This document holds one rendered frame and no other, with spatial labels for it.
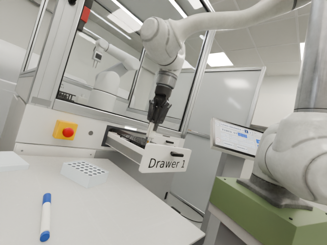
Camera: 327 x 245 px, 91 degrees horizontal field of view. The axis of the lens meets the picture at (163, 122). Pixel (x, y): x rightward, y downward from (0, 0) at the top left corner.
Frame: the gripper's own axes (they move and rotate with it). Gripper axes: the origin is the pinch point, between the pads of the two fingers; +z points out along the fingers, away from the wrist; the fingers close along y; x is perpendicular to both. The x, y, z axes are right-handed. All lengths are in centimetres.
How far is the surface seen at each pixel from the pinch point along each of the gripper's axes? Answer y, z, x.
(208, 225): -3, 67, -88
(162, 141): 21.3, 7.8, -32.1
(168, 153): -10.7, 7.1, -2.6
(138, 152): -4.3, 9.4, 7.4
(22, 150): 22.7, 20.0, 39.3
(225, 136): 0, -8, -81
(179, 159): -10.7, 9.4, -11.5
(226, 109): 44, -48, -163
